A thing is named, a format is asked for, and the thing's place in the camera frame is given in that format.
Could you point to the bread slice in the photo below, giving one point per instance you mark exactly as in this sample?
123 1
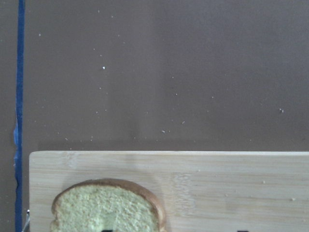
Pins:
107 205

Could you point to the wooden cutting board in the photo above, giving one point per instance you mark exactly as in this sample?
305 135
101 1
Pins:
202 191

